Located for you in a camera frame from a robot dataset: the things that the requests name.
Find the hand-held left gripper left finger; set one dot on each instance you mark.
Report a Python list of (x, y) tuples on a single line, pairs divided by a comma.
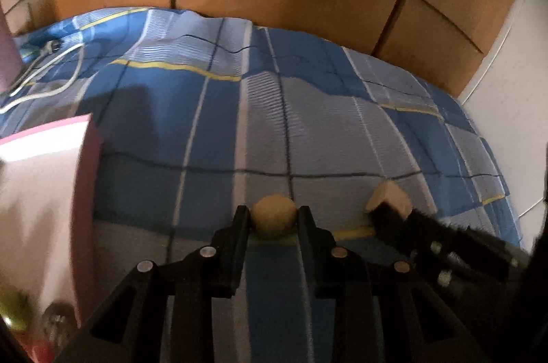
[(237, 236)]

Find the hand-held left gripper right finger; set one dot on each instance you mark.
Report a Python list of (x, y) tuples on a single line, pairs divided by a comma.
[(310, 236)]

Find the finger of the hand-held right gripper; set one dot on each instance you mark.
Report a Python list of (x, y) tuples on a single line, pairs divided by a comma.
[(462, 236), (398, 234)]

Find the beige toy wedge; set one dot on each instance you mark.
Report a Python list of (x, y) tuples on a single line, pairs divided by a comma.
[(387, 196)]

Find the tan toy ball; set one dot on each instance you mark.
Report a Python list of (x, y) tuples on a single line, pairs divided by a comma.
[(274, 219)]

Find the toy kiwi half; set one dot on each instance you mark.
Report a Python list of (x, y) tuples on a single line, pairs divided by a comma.
[(58, 324)]

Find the pink shallow tray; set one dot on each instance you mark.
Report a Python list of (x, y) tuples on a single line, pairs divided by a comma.
[(38, 196)]

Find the red toy tomato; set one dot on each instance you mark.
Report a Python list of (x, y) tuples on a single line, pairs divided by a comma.
[(40, 351)]

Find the green toy apple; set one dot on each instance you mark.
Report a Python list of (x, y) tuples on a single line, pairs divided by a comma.
[(13, 309)]

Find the blue checked bedsheet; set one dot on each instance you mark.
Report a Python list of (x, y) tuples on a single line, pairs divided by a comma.
[(265, 110)]

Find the kettle power plug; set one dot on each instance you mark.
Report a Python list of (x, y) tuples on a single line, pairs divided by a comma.
[(51, 45)]

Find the pink electric kettle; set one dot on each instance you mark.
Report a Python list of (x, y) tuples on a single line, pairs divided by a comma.
[(7, 50)]

